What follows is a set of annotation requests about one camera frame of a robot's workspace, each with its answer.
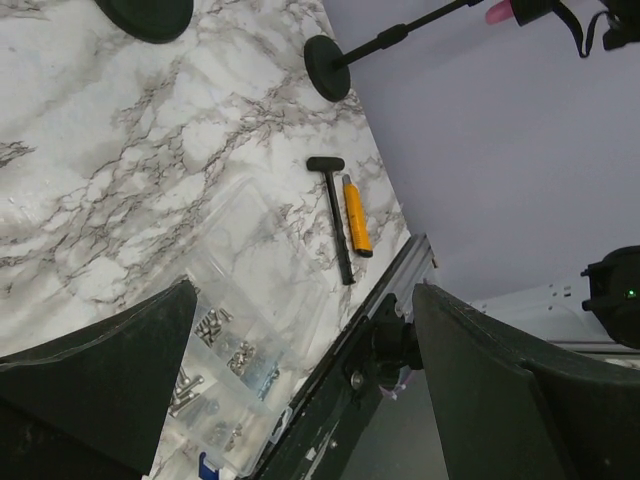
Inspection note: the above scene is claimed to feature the black T-shaped tool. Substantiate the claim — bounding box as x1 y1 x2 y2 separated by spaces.
306 156 355 286

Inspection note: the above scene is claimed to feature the small orange object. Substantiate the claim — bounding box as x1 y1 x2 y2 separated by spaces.
342 175 373 258

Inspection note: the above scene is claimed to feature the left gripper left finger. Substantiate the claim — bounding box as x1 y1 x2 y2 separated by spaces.
1 280 197 479

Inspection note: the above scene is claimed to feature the black shock-mount round stand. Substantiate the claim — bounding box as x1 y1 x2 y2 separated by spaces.
95 0 194 44

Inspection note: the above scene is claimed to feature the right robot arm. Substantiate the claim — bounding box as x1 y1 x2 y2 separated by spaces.
471 246 639 363

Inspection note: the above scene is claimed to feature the pink microphone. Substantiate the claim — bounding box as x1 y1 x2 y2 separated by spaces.
485 0 514 25

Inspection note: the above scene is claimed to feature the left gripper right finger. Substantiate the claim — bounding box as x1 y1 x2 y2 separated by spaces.
412 284 639 479

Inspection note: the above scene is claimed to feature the clear plastic screw box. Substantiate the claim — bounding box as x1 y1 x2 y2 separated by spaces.
169 180 328 478

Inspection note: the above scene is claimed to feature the black clip round stand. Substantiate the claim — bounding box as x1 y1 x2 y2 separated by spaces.
303 0 639 103

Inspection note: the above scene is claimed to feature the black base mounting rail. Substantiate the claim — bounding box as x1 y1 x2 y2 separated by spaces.
251 293 423 479

